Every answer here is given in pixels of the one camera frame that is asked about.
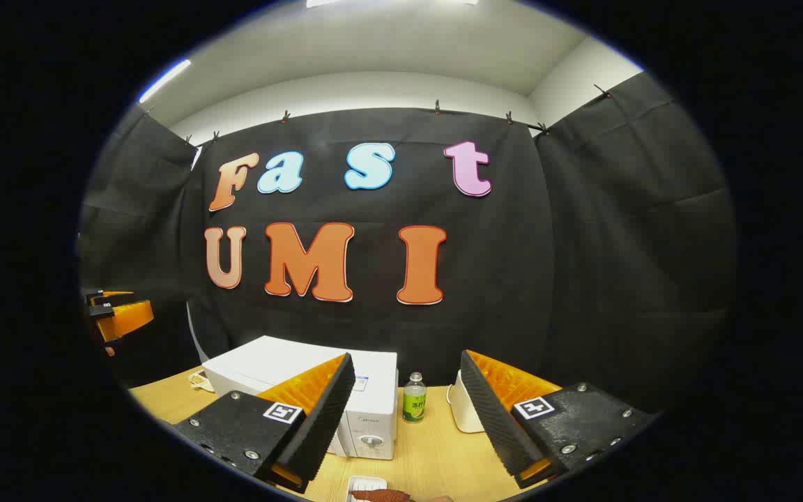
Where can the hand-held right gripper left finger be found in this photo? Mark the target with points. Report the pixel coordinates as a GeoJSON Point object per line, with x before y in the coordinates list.
{"type": "Point", "coordinates": [325, 418]}

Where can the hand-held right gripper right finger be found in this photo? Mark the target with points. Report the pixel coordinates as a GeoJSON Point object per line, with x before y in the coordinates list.
{"type": "Point", "coordinates": [495, 418]}

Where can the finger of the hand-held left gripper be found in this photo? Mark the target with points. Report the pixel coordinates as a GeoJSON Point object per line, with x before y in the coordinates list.
{"type": "Point", "coordinates": [105, 298]}
{"type": "Point", "coordinates": [126, 319]}

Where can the white microwave oven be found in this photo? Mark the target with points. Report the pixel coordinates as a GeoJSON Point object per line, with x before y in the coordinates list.
{"type": "Point", "coordinates": [373, 408]}

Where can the brown sausage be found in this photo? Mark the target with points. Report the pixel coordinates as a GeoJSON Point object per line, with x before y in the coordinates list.
{"type": "Point", "coordinates": [384, 496]}

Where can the white rectangular dish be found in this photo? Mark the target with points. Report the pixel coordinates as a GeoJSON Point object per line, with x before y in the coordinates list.
{"type": "Point", "coordinates": [366, 482]}

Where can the green label drink bottle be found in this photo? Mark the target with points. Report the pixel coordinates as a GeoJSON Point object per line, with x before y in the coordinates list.
{"type": "Point", "coordinates": [414, 404]}

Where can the white divided sauce plate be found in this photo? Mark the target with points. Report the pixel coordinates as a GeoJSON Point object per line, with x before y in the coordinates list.
{"type": "Point", "coordinates": [199, 380]}

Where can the black backdrop cloth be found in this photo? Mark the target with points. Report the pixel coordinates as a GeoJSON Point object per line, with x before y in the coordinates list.
{"type": "Point", "coordinates": [513, 279]}

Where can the ceiling light strip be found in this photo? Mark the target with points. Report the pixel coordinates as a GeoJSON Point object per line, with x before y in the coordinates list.
{"type": "Point", "coordinates": [164, 80]}

